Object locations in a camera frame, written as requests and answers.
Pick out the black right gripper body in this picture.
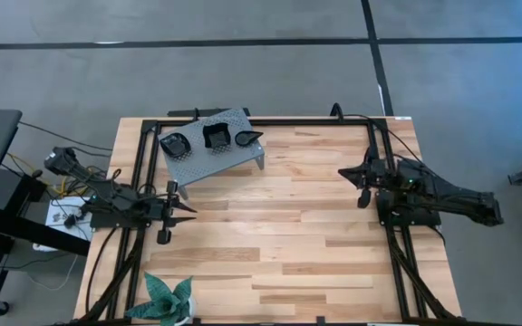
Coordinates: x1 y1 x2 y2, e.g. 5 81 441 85
358 158 387 209

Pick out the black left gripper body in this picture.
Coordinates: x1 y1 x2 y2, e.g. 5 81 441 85
147 180 179 245

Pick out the black square mini plate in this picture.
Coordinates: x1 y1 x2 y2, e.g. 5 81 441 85
201 121 232 150

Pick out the black teardrop mini plate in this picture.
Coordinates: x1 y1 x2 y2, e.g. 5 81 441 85
234 129 265 148

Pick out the grey perforated metal riser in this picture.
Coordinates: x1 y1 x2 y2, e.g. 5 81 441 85
158 107 266 200

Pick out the green leafy plant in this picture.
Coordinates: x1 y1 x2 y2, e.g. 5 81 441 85
123 271 195 326

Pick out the white plant pot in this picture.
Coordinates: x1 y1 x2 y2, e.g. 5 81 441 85
183 296 198 325

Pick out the black bar behind table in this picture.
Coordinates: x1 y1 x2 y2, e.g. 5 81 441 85
167 107 252 119

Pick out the white power strip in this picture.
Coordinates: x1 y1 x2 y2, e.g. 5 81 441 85
32 196 93 253

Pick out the long black floor tape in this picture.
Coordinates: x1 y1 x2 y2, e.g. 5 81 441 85
0 35 522 51

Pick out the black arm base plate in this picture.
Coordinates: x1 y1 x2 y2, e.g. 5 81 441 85
375 189 443 228
89 193 154 229

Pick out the black aluminium table frame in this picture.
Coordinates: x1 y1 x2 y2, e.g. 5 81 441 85
73 116 464 326

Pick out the black looped cable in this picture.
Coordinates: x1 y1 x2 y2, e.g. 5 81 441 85
328 101 346 120

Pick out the black desk frame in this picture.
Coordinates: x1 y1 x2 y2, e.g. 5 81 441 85
0 169 92 313

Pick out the thin black floor cable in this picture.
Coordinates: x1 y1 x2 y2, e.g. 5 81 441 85
18 120 113 153

